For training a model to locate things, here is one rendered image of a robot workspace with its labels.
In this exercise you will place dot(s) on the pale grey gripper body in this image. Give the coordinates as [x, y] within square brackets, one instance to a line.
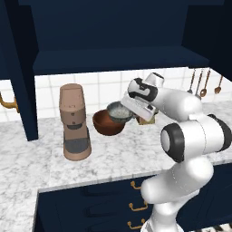
[136, 108]

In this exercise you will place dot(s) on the hanging dark metal utensil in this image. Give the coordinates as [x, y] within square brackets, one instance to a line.
[191, 80]
[199, 84]

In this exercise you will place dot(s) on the navy open wall cabinet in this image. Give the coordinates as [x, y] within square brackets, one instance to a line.
[114, 36]

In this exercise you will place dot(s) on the brown bowl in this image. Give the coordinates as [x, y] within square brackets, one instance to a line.
[104, 125]

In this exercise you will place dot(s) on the navy base cabinet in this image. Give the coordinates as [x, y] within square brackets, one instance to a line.
[90, 208]

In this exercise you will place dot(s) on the navy cabinet door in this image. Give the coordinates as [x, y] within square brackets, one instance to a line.
[211, 33]
[18, 75]

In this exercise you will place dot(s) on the tan coffee machine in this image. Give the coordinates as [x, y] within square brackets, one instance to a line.
[73, 120]

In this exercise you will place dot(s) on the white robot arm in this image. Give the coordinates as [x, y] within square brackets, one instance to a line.
[187, 178]

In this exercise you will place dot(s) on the tan wooden block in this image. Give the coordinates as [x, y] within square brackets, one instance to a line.
[145, 121]

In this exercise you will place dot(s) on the hanging small copper spoon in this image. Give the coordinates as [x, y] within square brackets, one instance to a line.
[218, 88]

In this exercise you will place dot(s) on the grey speckled bowl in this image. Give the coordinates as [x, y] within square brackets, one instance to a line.
[118, 112]

